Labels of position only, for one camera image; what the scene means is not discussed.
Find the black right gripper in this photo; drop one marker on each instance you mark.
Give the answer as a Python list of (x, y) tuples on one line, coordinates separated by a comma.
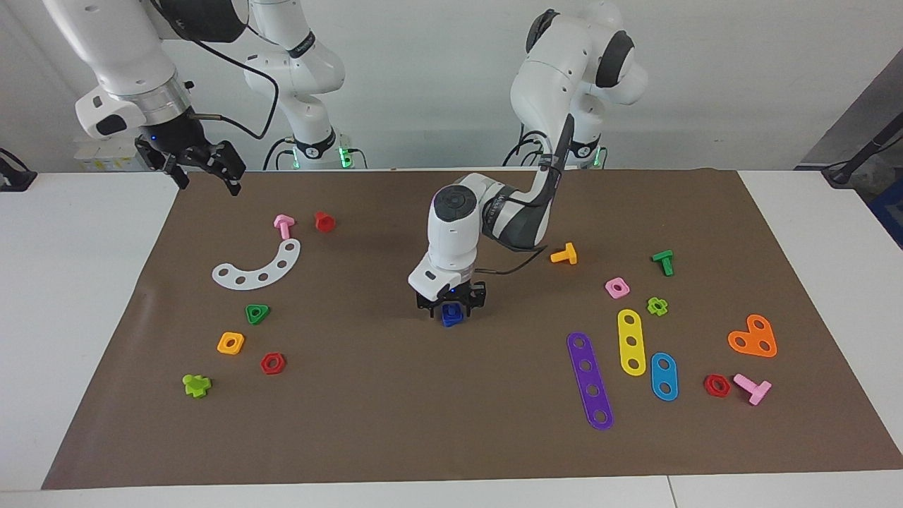
[(176, 144)]

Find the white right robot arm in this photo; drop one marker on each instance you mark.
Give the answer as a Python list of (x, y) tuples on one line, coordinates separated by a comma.
[(120, 49)]

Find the orange toy bolt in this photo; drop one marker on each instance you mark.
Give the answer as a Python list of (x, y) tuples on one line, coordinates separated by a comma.
[(566, 255)]

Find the blue triangle-head toy bolt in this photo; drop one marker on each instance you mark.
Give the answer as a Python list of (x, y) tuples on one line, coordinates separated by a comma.
[(451, 323)]

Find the green triangle toy nut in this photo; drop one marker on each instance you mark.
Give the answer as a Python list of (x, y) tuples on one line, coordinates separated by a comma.
[(251, 319)]

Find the yellow three-hole strip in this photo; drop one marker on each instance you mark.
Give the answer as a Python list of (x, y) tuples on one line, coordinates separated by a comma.
[(631, 331)]

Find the lime cross-head toy bolt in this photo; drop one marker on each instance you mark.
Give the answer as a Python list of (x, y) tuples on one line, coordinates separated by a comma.
[(195, 386)]

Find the red hexagon-head toy bolt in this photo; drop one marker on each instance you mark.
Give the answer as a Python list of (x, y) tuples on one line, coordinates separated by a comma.
[(324, 223)]

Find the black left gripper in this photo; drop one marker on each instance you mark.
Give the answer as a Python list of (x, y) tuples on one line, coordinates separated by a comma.
[(474, 293)]

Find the orange heart-shaped plate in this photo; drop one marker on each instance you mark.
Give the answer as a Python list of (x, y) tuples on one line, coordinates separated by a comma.
[(753, 337)]

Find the blue square toy nut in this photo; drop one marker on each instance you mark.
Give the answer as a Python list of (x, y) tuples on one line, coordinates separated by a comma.
[(452, 310)]

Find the pink square toy nut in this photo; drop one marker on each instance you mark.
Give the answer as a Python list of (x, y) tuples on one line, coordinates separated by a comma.
[(609, 291)]

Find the red hexagon toy nut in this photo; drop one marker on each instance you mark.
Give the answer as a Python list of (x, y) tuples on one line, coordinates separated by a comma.
[(264, 367), (708, 388)]

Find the orange square toy nut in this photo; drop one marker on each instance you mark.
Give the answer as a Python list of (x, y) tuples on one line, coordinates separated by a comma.
[(221, 347)]

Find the grey partition panel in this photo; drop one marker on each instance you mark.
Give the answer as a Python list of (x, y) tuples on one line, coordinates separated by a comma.
[(846, 120)]

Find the brown table mat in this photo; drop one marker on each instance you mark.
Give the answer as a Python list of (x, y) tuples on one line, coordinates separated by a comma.
[(451, 423)]

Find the green toy bolt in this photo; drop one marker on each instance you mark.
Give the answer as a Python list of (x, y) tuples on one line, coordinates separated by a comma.
[(663, 257)]

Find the pink toy bolt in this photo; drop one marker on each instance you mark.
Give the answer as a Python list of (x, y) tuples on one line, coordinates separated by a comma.
[(748, 384), (283, 224)]

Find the green cross toy nut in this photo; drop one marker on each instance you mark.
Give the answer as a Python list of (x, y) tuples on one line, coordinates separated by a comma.
[(652, 310)]

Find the black stand pole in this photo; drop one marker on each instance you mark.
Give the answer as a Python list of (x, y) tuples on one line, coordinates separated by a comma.
[(839, 173)]

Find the blue crate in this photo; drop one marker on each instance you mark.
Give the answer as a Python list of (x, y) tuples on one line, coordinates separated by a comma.
[(892, 212)]

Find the purple four-hole strip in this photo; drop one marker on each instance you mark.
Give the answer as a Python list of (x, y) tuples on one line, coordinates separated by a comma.
[(589, 379)]

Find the blue two-hole strip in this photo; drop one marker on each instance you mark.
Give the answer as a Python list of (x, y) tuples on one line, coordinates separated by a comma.
[(664, 377)]

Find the black clamp mount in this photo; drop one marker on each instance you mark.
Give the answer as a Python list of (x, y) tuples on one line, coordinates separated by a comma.
[(14, 180)]

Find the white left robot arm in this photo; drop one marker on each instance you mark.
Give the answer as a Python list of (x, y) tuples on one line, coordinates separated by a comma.
[(451, 240)]

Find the white curved five-hole plate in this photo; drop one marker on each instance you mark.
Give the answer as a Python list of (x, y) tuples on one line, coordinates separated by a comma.
[(272, 271)]

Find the white adapter boxes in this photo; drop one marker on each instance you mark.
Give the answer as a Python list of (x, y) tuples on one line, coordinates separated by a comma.
[(92, 159)]

